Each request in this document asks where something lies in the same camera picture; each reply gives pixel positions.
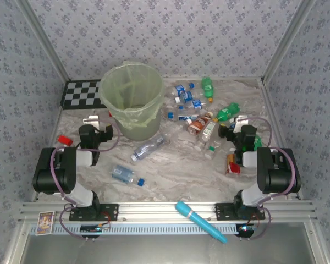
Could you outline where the green plastic bin liner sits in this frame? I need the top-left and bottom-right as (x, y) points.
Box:
(100, 60), (166, 130)

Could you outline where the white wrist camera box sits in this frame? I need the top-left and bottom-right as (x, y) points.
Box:
(234, 115), (249, 130)
(82, 115), (100, 129)

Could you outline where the long aluminium base rail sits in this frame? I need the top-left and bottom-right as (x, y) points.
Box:
(18, 201), (318, 223)

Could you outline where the blue white label water bottle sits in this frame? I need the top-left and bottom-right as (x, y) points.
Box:
(167, 109), (199, 122)

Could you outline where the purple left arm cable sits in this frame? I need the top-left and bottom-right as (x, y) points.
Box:
(51, 125), (121, 241)

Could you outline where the red block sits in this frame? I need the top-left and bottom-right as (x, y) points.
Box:
(57, 135), (74, 146)

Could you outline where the black grey checkerboard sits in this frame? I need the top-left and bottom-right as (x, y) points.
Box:
(59, 79), (108, 110)

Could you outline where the teal marker pen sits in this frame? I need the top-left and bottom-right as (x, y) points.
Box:
(175, 201), (228, 244)

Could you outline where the blue water bottle blue cap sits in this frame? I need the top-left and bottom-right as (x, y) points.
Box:
(111, 164), (146, 187)

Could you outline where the brown tea bottle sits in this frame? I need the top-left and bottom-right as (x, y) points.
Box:
(186, 111), (214, 136)

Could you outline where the picture card on rail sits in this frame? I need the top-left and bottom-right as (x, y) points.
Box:
(35, 211), (57, 237)

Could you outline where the blue-grey slotted cable duct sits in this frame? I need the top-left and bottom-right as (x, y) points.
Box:
(29, 222), (256, 237)

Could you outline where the green translucent trash bin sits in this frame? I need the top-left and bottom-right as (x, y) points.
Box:
(100, 60), (166, 142)

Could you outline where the small bottle green cap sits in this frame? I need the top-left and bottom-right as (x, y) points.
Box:
(203, 145), (217, 161)

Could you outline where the aluminium frame post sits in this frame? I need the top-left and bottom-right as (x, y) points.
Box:
(260, 0), (318, 83)
(16, 0), (71, 81)

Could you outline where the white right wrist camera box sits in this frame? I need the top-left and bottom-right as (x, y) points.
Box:
(234, 115), (249, 130)

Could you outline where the grey metal panel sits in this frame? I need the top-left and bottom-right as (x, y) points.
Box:
(18, 222), (321, 264)

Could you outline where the thin aluminium side rail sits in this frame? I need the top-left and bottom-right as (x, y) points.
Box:
(31, 106), (64, 202)

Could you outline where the clear plastic bottle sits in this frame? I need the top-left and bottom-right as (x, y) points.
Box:
(192, 139), (221, 152)

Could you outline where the Pepsi bottle white cap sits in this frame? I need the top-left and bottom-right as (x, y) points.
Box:
(174, 90), (194, 104)

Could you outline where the green soda bottle yellow cap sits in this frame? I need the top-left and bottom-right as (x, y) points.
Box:
(252, 134), (263, 151)
(200, 76), (215, 103)
(212, 102), (241, 123)

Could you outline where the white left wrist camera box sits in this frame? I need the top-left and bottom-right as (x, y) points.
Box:
(82, 115), (100, 129)

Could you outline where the clear water bottle white cap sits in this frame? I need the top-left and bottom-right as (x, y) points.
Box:
(130, 136), (166, 162)

